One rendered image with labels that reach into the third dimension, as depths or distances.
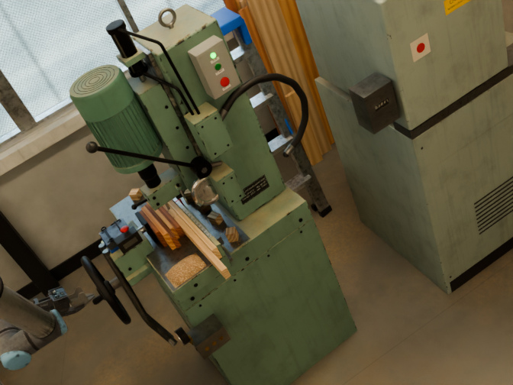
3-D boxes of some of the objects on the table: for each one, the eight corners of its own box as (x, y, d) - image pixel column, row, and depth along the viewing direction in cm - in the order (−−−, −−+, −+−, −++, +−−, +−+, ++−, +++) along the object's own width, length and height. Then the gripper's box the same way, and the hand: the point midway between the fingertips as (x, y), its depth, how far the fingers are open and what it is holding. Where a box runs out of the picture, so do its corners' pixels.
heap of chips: (164, 274, 217) (160, 269, 215) (195, 252, 220) (192, 247, 218) (175, 288, 211) (171, 283, 209) (207, 265, 213) (204, 260, 212)
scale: (150, 175, 252) (150, 175, 251) (153, 173, 252) (152, 173, 252) (209, 238, 214) (209, 237, 214) (212, 236, 214) (212, 235, 214)
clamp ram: (131, 240, 235) (120, 222, 229) (149, 228, 237) (137, 211, 231) (140, 252, 228) (129, 235, 223) (159, 240, 230) (147, 222, 224)
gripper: (36, 309, 229) (95, 288, 238) (30, 295, 236) (87, 274, 245) (41, 328, 234) (99, 306, 243) (34, 313, 240) (91, 292, 249)
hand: (91, 297), depth 245 cm, fingers closed
